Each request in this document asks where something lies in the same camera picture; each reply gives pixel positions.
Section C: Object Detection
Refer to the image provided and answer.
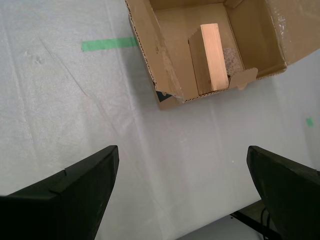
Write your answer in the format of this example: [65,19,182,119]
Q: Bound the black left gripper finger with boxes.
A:
[246,145,320,240]
[0,145,120,240]

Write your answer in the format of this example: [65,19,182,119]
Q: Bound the speckled granite rock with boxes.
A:
[223,47,243,76]

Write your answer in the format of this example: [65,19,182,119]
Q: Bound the light wooden block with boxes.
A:
[187,22,230,97]

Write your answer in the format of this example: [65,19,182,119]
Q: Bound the brown cardboard box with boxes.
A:
[124,0,320,111]

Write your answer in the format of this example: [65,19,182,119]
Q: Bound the white plastic table cover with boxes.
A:
[0,0,320,240]

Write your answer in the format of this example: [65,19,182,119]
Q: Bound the long green tape strip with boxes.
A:
[81,37,139,53]

